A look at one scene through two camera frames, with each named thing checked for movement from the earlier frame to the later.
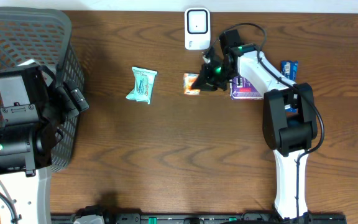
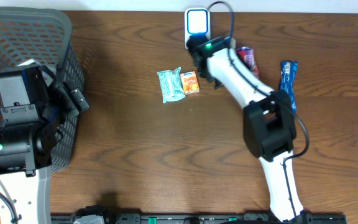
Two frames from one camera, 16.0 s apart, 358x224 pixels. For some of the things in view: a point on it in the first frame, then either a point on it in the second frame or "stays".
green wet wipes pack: [143, 83] to [171, 85]
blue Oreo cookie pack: [290, 69] stays
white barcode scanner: [197, 28] stays
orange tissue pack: [188, 79] stays
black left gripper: [74, 98] stays
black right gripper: [205, 83] to [217, 83]
